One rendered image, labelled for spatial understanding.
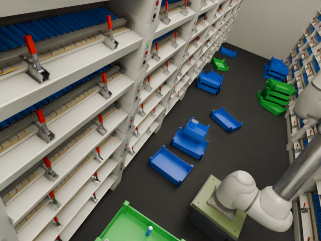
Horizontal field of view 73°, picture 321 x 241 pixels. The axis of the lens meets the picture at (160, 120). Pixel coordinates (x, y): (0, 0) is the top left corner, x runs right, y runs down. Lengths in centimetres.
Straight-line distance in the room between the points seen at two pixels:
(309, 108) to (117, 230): 104
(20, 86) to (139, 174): 130
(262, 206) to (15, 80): 123
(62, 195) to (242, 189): 90
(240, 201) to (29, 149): 108
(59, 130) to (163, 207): 108
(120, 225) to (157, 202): 60
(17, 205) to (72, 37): 49
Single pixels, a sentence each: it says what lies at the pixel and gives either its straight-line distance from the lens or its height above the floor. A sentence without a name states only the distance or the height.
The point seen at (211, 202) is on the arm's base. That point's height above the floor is 24.
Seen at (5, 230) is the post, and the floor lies 70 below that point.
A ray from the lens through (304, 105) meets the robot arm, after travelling 125.
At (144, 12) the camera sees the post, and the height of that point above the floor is 116.
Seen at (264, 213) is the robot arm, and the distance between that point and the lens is 137.
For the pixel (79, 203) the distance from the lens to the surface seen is 118.
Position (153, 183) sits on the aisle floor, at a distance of 167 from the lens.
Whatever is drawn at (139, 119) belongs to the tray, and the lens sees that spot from 132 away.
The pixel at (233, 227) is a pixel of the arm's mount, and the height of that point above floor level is 22.
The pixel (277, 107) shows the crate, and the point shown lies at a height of 2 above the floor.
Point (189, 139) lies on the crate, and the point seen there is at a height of 0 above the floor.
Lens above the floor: 137
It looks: 39 degrees down
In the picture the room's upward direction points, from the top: 18 degrees clockwise
